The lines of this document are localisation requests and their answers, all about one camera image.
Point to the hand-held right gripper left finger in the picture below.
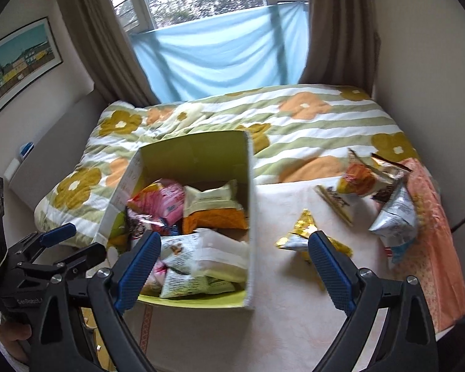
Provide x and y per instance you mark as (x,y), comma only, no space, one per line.
(139,267)

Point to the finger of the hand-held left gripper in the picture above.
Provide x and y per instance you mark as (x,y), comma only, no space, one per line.
(81,257)
(58,232)

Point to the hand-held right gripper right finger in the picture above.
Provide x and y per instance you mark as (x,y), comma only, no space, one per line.
(329,267)

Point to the dark silver snack packet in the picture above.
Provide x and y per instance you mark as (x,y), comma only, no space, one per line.
(139,224)

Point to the light blue snack packet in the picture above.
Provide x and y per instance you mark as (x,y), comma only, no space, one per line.
(178,248)

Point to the small gold snack packet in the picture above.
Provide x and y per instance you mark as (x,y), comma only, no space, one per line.
(300,234)

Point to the green white snack packet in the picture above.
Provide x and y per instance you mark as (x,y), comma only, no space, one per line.
(193,283)

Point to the pink snack packet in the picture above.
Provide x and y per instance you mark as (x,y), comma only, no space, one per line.
(159,201)

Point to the clear plastic snack packet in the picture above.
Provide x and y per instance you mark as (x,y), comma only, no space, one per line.
(221,252)

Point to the orange and white packet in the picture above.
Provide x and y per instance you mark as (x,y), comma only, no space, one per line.
(213,197)

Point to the green cardboard box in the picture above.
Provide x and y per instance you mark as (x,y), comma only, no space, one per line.
(201,155)

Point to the person's left hand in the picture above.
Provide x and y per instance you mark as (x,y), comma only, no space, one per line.
(11,339)

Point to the small white object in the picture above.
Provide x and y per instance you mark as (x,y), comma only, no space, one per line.
(12,168)

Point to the brown stick snack packet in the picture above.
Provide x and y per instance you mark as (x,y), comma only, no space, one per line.
(335,202)

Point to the small blue object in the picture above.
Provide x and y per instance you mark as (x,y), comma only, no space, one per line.
(27,149)

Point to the silver blue snack packet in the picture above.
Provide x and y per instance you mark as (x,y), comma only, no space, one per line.
(395,221)

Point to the orange translucent snack packet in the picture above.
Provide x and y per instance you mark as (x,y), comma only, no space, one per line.
(358,180)

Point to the grey headboard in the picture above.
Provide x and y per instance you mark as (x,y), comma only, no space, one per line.
(62,135)

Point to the pink floral cloth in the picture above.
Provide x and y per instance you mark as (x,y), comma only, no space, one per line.
(434,240)

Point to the flower printed blanket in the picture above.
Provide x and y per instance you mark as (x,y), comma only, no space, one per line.
(306,135)

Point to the brown curtain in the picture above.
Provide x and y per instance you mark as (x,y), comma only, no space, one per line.
(341,27)
(104,38)

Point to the light blue cloth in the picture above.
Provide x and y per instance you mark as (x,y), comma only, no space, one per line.
(217,54)

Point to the framed wall picture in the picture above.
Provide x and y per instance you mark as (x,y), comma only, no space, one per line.
(19,66)

